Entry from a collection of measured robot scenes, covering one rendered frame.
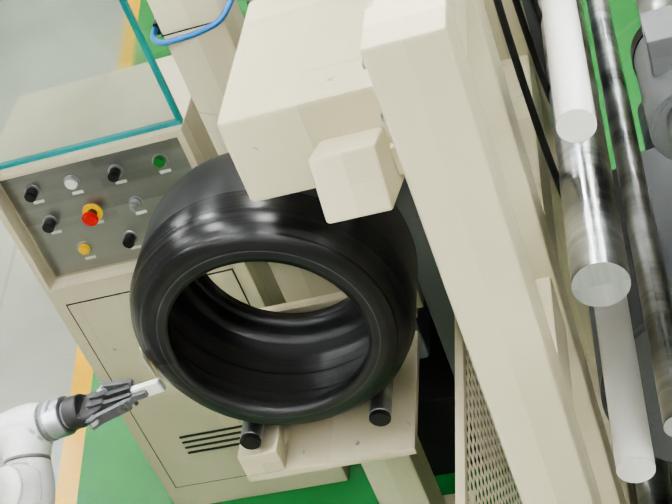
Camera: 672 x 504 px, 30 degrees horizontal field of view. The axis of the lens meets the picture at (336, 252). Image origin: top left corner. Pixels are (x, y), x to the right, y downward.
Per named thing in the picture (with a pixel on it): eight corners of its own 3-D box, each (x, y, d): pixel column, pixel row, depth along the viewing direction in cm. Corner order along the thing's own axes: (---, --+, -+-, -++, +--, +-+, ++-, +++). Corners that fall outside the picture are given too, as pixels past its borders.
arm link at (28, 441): (60, 403, 282) (65, 460, 276) (4, 421, 287) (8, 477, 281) (30, 393, 272) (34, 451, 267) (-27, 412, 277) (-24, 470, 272)
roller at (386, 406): (377, 297, 277) (397, 298, 277) (376, 312, 280) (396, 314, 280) (369, 411, 250) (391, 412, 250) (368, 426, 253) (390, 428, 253)
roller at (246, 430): (256, 323, 285) (275, 320, 284) (262, 338, 287) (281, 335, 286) (236, 437, 258) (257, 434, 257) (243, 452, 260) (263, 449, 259)
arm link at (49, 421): (41, 392, 276) (63, 385, 274) (64, 419, 281) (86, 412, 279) (30, 422, 269) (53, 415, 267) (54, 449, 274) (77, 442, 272)
